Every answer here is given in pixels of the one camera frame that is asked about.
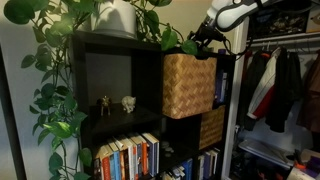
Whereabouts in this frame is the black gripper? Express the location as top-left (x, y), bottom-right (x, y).
top-left (187, 23), bottom-right (228, 52)

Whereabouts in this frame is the large woven basket drawer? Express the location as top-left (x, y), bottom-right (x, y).
top-left (162, 53), bottom-right (218, 120)

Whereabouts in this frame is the black cube cupboard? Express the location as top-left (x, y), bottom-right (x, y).
top-left (70, 30), bottom-right (238, 180)

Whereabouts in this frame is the black hanging jacket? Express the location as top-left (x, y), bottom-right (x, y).
top-left (240, 49), bottom-right (269, 132)

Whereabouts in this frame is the white and red jacket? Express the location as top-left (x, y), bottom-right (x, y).
top-left (246, 46), bottom-right (284, 120)

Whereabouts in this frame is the white closet shelf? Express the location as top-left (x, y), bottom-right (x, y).
top-left (247, 30), bottom-right (320, 39)

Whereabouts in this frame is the dark storage box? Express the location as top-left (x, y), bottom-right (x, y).
top-left (249, 8), bottom-right (310, 34)

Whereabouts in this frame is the white plant pot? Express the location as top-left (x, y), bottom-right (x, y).
top-left (89, 0), bottom-right (138, 40)

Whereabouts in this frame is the metal closet rod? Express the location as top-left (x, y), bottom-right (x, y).
top-left (248, 35), bottom-right (320, 47)

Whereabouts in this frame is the white elephant figurine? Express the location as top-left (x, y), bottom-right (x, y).
top-left (120, 95), bottom-right (137, 115)

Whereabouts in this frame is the long black hanging coat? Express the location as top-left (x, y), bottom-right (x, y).
top-left (264, 47), bottom-right (304, 134)

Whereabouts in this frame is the grey pebbles pile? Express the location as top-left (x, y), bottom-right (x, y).
top-left (160, 140), bottom-right (175, 159)

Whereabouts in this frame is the gold animal figurine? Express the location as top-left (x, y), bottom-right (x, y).
top-left (96, 95), bottom-right (112, 117)

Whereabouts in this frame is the white storage box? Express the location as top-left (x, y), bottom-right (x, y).
top-left (305, 4), bottom-right (320, 34)

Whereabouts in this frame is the navy hardcover book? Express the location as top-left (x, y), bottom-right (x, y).
top-left (143, 132), bottom-right (161, 178)

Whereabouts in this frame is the brown hanging jacket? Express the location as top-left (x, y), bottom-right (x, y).
top-left (296, 49), bottom-right (320, 134)

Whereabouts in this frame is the clear plastic bin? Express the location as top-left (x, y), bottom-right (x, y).
top-left (237, 138), bottom-right (296, 170)

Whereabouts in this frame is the thin orange paperback book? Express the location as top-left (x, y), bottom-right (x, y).
top-left (141, 140), bottom-right (149, 176)

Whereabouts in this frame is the white paperback book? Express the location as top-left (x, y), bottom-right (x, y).
top-left (122, 135), bottom-right (135, 180)

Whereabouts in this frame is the light blue paperback book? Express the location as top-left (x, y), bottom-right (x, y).
top-left (110, 148), bottom-right (122, 180)

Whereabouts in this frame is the green pothos plant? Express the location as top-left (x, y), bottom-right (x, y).
top-left (2, 0), bottom-right (203, 180)

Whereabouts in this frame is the orange tool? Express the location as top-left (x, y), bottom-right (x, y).
top-left (293, 159), bottom-right (307, 170)

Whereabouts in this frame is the red orange paperback book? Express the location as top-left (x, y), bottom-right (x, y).
top-left (100, 153), bottom-right (113, 180)

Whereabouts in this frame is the black slanted bar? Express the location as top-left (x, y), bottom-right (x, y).
top-left (0, 44), bottom-right (28, 180)

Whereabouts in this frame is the white door frame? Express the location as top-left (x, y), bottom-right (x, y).
top-left (220, 18), bottom-right (251, 180)

